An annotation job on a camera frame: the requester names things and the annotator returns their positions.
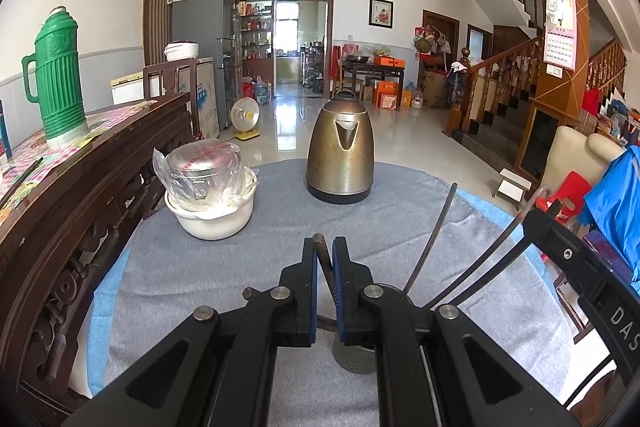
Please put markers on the white electric fan heater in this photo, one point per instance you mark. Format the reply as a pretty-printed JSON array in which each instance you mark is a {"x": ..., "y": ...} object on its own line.
[{"x": 244, "y": 119}]

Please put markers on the dark carved wooden sideboard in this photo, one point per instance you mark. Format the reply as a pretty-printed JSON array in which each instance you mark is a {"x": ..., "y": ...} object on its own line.
[{"x": 60, "y": 241}]

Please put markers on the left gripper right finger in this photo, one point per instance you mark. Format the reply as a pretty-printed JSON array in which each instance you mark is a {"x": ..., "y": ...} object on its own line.
[{"x": 434, "y": 367}]

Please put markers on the dark wooden side table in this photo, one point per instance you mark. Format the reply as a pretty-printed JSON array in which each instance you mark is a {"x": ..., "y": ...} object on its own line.
[{"x": 387, "y": 78}]

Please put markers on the small white step stool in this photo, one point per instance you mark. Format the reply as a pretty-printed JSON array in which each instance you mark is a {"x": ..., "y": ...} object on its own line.
[{"x": 512, "y": 187}]

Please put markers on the grey refrigerator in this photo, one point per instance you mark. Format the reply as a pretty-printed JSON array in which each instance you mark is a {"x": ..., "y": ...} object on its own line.
[{"x": 214, "y": 26}]

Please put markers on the green thermos flask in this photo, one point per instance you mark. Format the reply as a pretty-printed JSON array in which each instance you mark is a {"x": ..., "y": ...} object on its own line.
[{"x": 52, "y": 80}]

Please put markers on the wooden stair railing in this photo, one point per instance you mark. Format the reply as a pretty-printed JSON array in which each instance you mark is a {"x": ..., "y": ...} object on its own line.
[{"x": 520, "y": 72}]

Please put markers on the white cardboard appliance box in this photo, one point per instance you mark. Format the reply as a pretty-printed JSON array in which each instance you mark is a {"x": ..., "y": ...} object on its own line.
[{"x": 197, "y": 80}]

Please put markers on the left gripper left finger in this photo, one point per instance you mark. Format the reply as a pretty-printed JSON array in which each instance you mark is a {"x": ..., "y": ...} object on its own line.
[{"x": 214, "y": 369}]

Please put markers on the red plastic chair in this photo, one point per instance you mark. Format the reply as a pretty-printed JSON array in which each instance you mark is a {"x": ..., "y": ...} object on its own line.
[{"x": 570, "y": 194}]

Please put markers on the cream upholstered chair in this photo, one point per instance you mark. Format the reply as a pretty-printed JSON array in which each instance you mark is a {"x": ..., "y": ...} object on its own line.
[{"x": 588, "y": 155}]

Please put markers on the golden electric kettle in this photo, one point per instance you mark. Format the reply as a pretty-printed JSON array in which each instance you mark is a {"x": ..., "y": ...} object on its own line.
[{"x": 340, "y": 161}]

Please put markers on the blue plastic bag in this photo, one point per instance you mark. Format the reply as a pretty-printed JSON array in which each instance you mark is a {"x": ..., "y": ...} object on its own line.
[{"x": 613, "y": 207}]

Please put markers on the dark grey utensil holder cylinder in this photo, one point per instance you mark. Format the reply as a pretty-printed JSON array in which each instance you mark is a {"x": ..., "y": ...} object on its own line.
[{"x": 354, "y": 359}]

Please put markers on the grey table cloth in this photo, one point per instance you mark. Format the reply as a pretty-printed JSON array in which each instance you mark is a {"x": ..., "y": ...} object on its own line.
[{"x": 165, "y": 272}]

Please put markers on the wall calendar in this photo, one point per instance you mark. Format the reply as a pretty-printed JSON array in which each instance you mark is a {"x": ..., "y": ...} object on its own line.
[{"x": 560, "y": 36}]

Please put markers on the white bowl with plastic wrap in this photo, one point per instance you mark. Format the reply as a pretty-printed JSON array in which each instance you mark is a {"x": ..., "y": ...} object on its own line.
[{"x": 207, "y": 187}]

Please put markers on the framed wall picture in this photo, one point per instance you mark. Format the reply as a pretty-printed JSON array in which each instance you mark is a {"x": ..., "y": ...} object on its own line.
[{"x": 381, "y": 13}]

